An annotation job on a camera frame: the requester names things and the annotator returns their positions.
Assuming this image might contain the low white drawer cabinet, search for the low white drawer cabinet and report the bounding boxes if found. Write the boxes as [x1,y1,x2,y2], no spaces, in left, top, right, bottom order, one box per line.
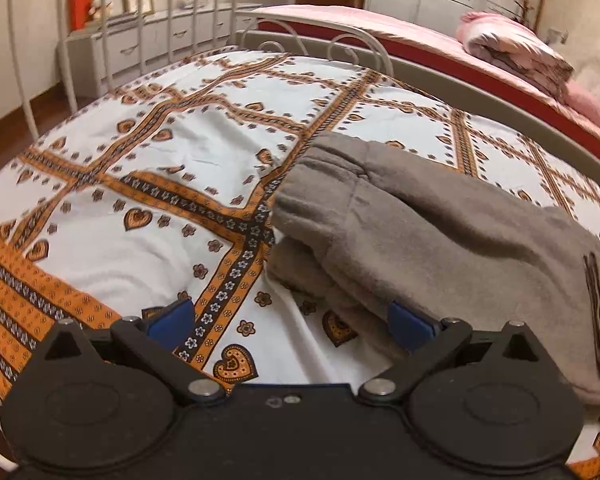
[55,2,264,102]

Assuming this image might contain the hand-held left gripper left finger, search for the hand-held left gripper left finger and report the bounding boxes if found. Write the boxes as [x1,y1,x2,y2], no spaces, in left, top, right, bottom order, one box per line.
[34,298,228,407]

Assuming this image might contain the large bed with pink sheet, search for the large bed with pink sheet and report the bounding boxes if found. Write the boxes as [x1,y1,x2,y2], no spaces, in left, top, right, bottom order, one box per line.
[235,4,600,172]

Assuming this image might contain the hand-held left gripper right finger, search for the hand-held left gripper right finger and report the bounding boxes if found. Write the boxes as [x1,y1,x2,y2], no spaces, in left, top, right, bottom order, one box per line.
[357,301,563,406]

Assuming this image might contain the grey-brown pants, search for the grey-brown pants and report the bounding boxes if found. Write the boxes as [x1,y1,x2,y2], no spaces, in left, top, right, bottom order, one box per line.
[266,131,600,409]

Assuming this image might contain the white metal bed frame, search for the white metal bed frame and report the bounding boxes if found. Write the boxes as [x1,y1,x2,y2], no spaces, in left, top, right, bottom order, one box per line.
[0,0,600,468]

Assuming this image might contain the pink pillow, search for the pink pillow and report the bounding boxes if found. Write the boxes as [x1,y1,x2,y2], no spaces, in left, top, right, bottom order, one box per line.
[561,77,600,130]

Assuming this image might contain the red gift box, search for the red gift box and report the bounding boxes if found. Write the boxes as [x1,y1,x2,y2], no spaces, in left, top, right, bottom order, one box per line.
[67,0,117,32]

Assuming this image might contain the heart-print orange white bedsheet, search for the heart-print orange white bedsheet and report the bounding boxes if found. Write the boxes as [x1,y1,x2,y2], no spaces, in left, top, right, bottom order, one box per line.
[0,45,600,480]

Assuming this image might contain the folded pink quilt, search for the folded pink quilt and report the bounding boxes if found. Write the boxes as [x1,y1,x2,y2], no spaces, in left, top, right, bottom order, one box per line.
[455,10,576,99]

